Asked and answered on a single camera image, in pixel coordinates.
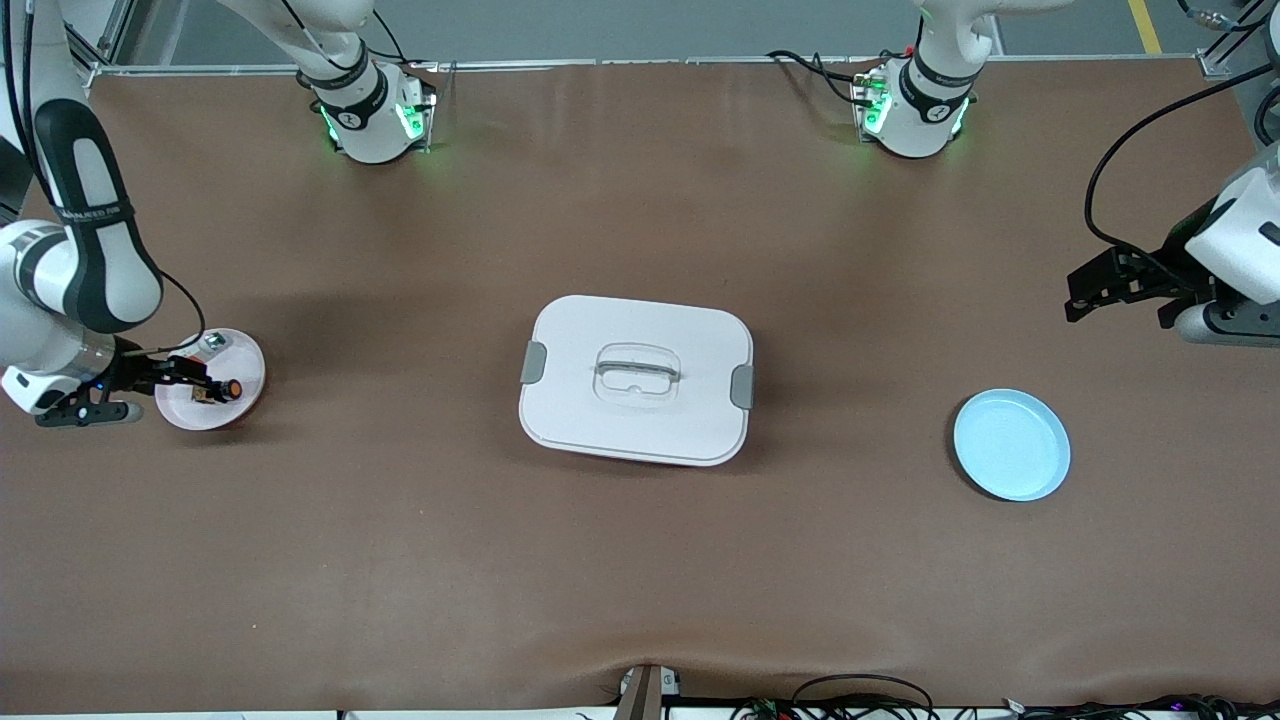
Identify white lidded storage box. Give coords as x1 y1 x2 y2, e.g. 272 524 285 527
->
518 294 756 468

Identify white round plate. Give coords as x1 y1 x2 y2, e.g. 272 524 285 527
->
155 328 268 432

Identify light blue round plate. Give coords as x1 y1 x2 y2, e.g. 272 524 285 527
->
952 388 1072 503

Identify brown table cover mat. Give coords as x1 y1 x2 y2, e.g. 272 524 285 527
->
0 58 1280 715

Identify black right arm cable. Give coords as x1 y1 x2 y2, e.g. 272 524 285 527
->
0 0 208 358

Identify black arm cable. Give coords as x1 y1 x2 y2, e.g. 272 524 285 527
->
1083 62 1280 296
0 0 208 358

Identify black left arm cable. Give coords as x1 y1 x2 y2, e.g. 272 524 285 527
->
1083 62 1280 296

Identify aluminium frame post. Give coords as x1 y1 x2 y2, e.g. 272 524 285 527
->
60 0 136 91

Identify black left base cables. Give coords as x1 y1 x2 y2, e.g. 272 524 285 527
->
766 48 881 109

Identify black right base cable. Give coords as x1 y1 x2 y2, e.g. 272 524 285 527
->
340 8 438 71

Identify tangled black cable bundle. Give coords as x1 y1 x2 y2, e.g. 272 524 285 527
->
730 674 1280 720

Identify aluminium table edge rail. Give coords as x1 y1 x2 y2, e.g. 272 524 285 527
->
85 55 1236 81

